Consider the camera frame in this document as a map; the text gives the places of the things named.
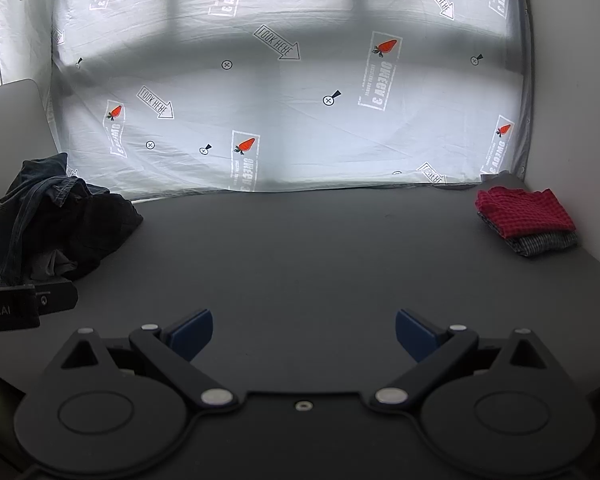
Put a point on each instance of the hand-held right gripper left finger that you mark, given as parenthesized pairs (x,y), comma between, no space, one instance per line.
(196,332)

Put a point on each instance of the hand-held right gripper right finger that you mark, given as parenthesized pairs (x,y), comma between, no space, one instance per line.
(414,335)

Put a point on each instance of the blue denim jeans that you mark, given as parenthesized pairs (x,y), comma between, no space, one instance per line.
(32,210)

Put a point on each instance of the black garment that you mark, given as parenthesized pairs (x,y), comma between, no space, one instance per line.
(107,230)

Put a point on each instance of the grey plaid folded cloth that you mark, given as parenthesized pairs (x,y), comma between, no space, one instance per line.
(545,244)

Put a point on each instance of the red checkered folded cloth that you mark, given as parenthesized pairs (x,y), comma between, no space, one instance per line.
(525,210)

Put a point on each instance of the grey board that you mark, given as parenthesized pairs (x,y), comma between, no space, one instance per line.
(12,130)

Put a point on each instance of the white printed sheet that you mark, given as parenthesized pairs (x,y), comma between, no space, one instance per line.
(290,75)

